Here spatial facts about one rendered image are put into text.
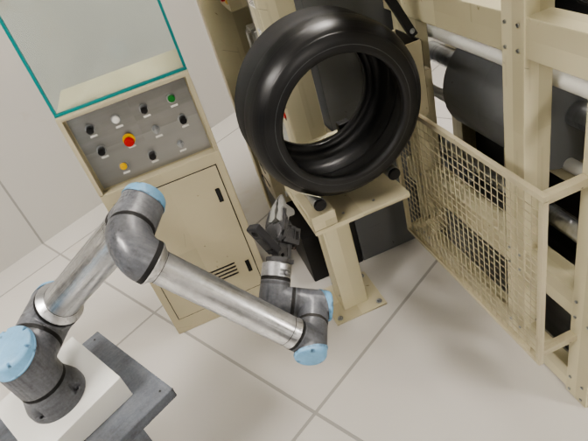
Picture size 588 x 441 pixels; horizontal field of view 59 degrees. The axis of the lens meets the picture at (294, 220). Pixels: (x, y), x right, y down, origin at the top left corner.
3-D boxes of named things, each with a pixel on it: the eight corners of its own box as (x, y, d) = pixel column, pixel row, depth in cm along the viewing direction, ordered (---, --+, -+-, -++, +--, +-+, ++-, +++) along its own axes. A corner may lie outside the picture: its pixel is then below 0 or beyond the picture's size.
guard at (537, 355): (407, 229, 247) (384, 94, 207) (410, 227, 247) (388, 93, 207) (539, 366, 174) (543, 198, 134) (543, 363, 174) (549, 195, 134)
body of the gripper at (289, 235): (284, 229, 167) (281, 266, 164) (264, 222, 161) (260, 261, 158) (301, 227, 161) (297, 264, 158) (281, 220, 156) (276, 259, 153)
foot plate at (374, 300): (318, 292, 272) (317, 290, 271) (364, 272, 275) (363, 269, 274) (338, 325, 250) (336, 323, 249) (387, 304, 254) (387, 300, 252)
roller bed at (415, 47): (374, 110, 220) (361, 41, 203) (405, 97, 222) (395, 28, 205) (396, 126, 204) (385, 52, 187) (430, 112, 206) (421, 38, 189)
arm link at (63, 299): (5, 337, 163) (113, 203, 122) (29, 294, 176) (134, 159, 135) (52, 357, 169) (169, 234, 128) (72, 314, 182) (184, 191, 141)
